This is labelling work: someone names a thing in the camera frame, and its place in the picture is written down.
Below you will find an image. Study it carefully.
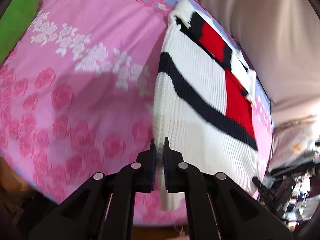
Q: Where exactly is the white knit sweater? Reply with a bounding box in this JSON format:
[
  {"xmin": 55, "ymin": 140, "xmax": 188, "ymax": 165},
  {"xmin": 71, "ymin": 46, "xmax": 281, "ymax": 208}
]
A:
[{"xmin": 153, "ymin": 0, "xmax": 261, "ymax": 194}]

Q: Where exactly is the pink floral bed sheet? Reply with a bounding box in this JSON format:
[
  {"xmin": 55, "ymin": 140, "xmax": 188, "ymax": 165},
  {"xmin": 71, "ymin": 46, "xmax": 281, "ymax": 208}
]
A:
[{"xmin": 0, "ymin": 0, "xmax": 275, "ymax": 227}]

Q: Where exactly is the green pillow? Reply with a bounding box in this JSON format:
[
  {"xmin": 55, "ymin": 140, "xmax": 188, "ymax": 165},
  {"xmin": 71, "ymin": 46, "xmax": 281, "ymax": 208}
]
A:
[{"xmin": 1, "ymin": 0, "xmax": 39, "ymax": 62}]

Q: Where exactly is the beige curtain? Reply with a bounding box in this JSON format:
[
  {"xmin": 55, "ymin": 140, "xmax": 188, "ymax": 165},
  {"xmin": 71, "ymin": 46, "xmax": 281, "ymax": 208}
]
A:
[{"xmin": 198, "ymin": 0, "xmax": 319, "ymax": 125}]

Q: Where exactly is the light floral fabric bundle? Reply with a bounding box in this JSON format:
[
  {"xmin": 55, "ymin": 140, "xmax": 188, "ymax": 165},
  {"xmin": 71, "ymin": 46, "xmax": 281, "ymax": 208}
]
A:
[{"xmin": 268, "ymin": 116, "xmax": 319, "ymax": 171}]

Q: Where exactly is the black device with cables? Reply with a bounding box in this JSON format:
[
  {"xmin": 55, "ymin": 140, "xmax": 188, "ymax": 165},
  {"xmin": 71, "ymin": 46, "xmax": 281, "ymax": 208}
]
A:
[{"xmin": 252, "ymin": 177, "xmax": 296, "ymax": 219}]

